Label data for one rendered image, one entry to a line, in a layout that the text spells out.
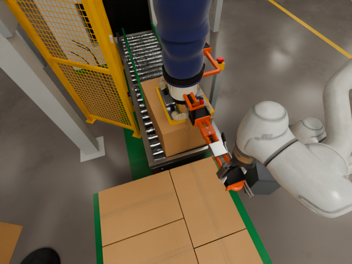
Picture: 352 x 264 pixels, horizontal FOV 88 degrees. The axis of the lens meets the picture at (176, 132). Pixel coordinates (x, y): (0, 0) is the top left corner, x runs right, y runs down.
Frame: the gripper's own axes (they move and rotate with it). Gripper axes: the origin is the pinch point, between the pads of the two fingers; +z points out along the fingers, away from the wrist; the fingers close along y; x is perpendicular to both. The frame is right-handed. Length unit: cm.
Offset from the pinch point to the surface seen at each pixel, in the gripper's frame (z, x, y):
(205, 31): -35, -50, -5
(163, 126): 32, -57, 17
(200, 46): -29, -50, -4
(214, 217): 72, 5, -1
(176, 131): 33, -51, 9
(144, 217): 72, -11, 49
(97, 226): 127, -29, 103
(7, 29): -24, -113, 89
